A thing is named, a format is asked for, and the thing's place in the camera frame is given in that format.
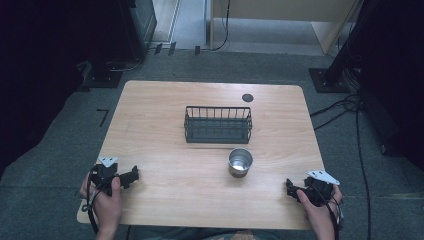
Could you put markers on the person's left hand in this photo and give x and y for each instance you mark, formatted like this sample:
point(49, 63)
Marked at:
point(107, 206)

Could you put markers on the dark cabinet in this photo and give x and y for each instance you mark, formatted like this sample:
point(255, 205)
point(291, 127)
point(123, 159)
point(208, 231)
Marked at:
point(144, 26)

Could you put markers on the light wooden furniture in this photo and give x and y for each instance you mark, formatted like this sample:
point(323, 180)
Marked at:
point(286, 10)

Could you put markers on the silver metal cup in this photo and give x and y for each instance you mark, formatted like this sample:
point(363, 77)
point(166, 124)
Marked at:
point(240, 165)

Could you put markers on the black round table grommet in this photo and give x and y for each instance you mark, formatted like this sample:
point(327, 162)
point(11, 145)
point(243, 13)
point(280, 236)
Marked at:
point(247, 98)

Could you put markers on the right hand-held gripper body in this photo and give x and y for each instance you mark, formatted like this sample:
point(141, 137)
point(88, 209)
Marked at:
point(320, 188)

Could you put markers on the person's clothing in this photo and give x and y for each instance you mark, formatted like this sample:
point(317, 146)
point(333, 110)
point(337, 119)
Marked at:
point(206, 234)

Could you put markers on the dark curtain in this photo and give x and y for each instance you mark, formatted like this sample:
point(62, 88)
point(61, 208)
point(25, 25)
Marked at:
point(400, 66)
point(36, 73)

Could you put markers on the person's right hand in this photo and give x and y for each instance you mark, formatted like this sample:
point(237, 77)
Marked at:
point(317, 216)

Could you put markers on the black stand with square base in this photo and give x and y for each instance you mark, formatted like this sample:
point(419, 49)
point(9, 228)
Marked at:
point(330, 80)

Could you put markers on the black tape strip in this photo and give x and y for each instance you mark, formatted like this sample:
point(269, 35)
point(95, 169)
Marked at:
point(197, 50)

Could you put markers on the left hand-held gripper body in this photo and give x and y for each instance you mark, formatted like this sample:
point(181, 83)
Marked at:
point(104, 172)

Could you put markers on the black stand with flat base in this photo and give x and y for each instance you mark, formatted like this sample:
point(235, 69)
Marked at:
point(102, 79)

